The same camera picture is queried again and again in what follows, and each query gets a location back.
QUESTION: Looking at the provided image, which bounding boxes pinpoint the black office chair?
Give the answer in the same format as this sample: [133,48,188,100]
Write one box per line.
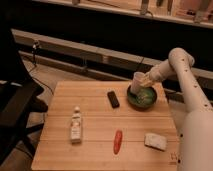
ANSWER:
[0,18,48,166]

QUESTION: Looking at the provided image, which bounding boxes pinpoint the black cable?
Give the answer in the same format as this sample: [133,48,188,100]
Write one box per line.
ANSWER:
[19,41,55,94]

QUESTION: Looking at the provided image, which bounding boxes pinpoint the red chili pepper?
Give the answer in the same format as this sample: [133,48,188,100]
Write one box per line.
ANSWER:
[113,130,123,154]

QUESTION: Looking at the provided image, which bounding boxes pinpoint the green ceramic bowl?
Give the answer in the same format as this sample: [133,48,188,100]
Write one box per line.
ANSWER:
[127,87,157,109]

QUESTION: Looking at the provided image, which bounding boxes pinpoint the black rectangular remote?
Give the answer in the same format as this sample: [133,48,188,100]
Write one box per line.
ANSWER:
[107,91,120,108]

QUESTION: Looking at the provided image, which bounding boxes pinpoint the white glue bottle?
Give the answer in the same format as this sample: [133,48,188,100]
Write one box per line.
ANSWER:
[70,106,82,143]

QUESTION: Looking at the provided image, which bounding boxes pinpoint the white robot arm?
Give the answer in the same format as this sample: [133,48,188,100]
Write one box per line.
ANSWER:
[141,48,213,171]

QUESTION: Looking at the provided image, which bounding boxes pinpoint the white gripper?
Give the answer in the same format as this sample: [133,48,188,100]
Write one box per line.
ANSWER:
[140,64,167,87]

